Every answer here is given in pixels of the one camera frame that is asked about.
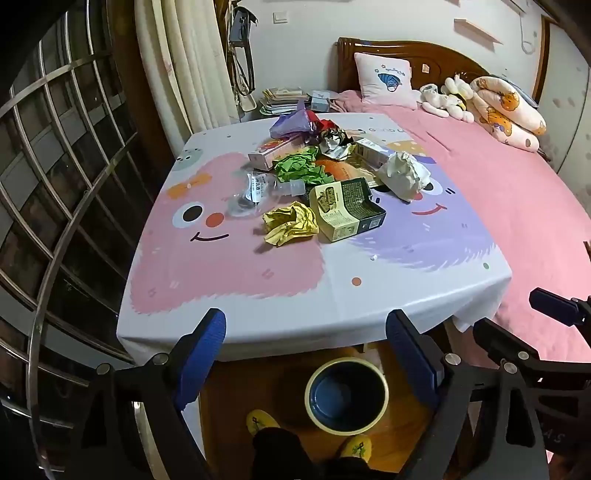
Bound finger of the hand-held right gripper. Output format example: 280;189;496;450
473;318;542;376
529;287;591;329

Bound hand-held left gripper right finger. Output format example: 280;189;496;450
385;309;550;480

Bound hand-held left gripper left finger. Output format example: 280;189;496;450
69;308;228;480

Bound blue bin with cream rim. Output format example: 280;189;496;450
304;356;390;435

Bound yellow paper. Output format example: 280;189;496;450
262;202;320;247

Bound green and cream carton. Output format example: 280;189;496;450
308;178;387;243

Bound clear plastic bottle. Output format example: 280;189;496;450
226;170;308;219

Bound white paper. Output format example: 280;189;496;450
375;151;432;203

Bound orange snack packet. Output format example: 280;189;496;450
316;158;370;185

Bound small white cardboard box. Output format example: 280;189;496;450
353;137;398;168

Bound green paper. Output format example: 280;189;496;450
272;147;334;186

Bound pink cardboard box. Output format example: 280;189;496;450
248;137;305;171

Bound foil wrapper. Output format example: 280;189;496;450
318;129;354;160

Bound red cloth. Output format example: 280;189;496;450
307;111;340;134

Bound purple plastic bag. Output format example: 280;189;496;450
269;102;319;139

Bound yellow slipper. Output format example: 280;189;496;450
246;408;281;437
339;434;373;462

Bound printed cartoon tablecloth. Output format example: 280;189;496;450
115;111;513;365

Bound pink bed blanket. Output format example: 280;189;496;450
330;90;591;377

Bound person's dark trouser legs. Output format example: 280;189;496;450
252;427;402;480

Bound rolled printed quilt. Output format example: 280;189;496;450
470;76;548;149

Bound wardrobe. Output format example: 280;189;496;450
538;14;591;171

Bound cream plush toy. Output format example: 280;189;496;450
441;74;476;123

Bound white plush toy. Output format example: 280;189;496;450
419;83;458;118

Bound white handbag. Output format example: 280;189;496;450
235;85;258;112

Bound stack of books and papers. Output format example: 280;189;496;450
257;86;311;116

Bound wooden bed headboard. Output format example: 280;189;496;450
336;37;539;104

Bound pink and white pillow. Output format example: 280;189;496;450
354;52;419;110

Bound cream curtain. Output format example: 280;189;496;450
134;0;241;162

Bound grey handbag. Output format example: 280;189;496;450
228;6;257;90

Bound white wall cable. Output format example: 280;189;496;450
518;11;540;55

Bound white wall shelf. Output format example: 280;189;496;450
454;17;503;44

